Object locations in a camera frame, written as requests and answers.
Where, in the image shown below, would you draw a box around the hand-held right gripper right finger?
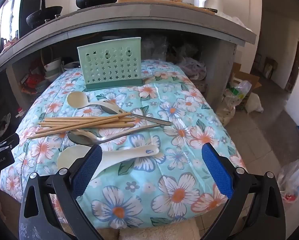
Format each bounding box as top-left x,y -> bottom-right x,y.
201,142 -> 287,240

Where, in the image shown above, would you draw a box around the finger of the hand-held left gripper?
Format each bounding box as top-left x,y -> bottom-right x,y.
0,144 -> 13,158
0,133 -> 20,148

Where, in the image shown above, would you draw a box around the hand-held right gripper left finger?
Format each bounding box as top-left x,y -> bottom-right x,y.
19,144 -> 104,240

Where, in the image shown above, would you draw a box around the metal spoon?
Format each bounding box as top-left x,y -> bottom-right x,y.
67,123 -> 162,147
100,105 -> 173,127

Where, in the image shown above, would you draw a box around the white rice paddle spoon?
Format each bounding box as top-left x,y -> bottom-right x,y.
57,144 -> 160,180

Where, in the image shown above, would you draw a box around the bundle of wooden chopsticks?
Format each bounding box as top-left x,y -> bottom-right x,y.
27,112 -> 135,140

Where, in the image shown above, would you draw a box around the cream round ladle spoon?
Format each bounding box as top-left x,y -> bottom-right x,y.
67,91 -> 125,115

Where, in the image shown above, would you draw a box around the green perforated utensil holder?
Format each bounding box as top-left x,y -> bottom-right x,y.
77,36 -> 145,92

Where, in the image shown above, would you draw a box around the dark jar with plastic liner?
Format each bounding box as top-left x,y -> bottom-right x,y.
0,112 -> 14,139

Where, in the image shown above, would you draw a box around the floral turquoise blanket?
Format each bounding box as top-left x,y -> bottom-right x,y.
1,59 -> 247,229

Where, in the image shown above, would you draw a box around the red snack bags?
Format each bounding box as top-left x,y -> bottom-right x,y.
20,60 -> 49,95

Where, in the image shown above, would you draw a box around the plastic bag of groceries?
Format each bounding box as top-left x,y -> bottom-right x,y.
216,80 -> 252,125

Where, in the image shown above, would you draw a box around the white sack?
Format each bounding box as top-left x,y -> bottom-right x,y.
244,92 -> 264,114

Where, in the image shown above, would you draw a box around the white printed plastic bag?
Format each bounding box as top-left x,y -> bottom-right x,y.
277,152 -> 299,203

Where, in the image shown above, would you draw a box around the stack of ceramic bowls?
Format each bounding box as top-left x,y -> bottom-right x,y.
43,57 -> 65,80

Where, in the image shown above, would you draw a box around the cardboard box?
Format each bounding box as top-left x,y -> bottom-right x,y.
231,62 -> 262,98

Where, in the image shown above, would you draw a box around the pink patterned cloth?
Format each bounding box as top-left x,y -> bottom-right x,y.
3,36 -> 19,49

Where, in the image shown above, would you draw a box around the patterned white plate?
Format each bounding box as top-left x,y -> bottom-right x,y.
63,60 -> 80,71

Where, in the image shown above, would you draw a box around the purple patterned plastic bag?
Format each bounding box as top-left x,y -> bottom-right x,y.
179,57 -> 207,80

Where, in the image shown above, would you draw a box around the window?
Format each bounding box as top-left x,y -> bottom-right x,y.
0,0 -> 22,53

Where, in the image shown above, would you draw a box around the black wok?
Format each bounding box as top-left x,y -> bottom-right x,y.
26,0 -> 63,28

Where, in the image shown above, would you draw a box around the brown wooden door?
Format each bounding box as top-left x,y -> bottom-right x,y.
284,40 -> 299,92

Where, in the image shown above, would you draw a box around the tall black kitchen appliance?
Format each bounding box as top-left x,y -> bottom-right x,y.
18,0 -> 42,39

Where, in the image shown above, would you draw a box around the grey concrete kitchen counter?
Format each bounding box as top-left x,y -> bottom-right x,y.
0,0 -> 257,80

